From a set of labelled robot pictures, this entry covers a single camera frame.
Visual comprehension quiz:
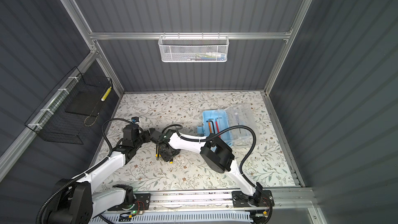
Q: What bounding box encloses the black hex key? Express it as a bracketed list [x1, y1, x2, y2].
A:
[206, 117, 222, 134]

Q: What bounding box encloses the light blue plastic tool box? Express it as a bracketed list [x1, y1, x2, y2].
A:
[198, 104, 260, 147]

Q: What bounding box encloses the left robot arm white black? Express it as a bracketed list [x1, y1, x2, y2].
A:
[35, 117, 150, 224]

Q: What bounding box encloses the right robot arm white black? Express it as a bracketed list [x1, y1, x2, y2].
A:
[149, 125, 275, 208]

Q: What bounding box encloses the yellow marker in black basket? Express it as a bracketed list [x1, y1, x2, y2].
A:
[101, 86, 113, 102]

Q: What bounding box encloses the floral table mat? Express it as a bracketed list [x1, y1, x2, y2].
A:
[97, 91, 297, 192]

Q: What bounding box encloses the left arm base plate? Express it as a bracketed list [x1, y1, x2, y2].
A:
[108, 194, 151, 211]

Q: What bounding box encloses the black wire mesh basket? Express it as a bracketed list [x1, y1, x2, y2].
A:
[25, 67, 113, 145]

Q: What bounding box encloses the white wire mesh basket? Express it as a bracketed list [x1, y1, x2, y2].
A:
[158, 36, 230, 63]

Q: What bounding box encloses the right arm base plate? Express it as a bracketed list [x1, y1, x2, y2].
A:
[231, 190, 275, 207]

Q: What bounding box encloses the white slotted cable duct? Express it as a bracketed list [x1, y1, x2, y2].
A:
[103, 211, 254, 224]

